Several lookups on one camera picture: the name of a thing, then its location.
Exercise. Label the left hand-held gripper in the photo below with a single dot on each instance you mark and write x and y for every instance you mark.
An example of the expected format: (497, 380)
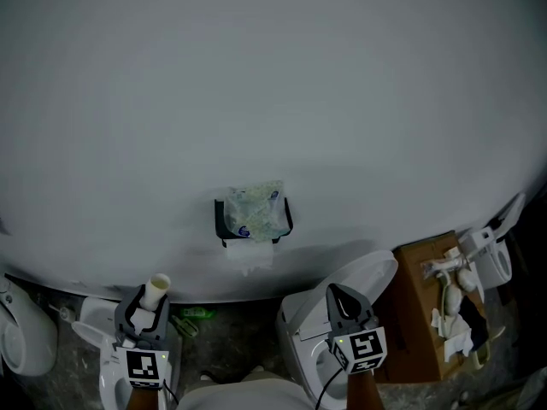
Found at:
(143, 363)

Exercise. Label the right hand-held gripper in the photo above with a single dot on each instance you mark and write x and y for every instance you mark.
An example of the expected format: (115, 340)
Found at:
(361, 346)

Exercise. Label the old cardboard toilet paper roll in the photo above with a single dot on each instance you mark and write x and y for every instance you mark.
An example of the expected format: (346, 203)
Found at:
(154, 291)

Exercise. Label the black toilet paper holder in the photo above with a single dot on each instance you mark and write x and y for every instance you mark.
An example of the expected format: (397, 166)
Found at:
(220, 220)

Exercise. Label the new plastic-wrapped toilet paper roll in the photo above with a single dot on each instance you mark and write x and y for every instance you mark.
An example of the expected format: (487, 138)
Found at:
(254, 209)

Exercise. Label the person's right forearm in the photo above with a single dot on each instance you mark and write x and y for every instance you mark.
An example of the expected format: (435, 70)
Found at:
(362, 393)

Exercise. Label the person's left forearm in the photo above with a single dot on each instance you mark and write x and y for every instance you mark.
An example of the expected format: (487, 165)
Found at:
(144, 399)

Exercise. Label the white toilet with open lid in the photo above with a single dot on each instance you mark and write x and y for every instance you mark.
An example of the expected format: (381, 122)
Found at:
(299, 314)

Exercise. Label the white toilet with narrow bowl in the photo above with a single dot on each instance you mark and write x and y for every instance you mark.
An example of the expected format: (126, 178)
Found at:
(96, 327)

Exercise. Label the white rounded toilet bowl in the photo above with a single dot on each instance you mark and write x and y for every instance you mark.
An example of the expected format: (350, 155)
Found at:
(25, 335)

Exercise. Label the white toilet with raised seat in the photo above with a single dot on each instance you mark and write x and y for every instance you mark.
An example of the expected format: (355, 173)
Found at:
(495, 256)

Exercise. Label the green plastic packet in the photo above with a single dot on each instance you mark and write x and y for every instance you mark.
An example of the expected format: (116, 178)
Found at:
(197, 312)

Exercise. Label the brown cardboard box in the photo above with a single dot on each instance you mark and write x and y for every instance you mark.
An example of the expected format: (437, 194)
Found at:
(410, 297)

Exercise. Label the metal water valve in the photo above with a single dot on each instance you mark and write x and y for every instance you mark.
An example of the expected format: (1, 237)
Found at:
(64, 313)

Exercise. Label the white plastic-bagged fittings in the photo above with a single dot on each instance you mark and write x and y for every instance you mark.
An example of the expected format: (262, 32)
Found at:
(453, 301)

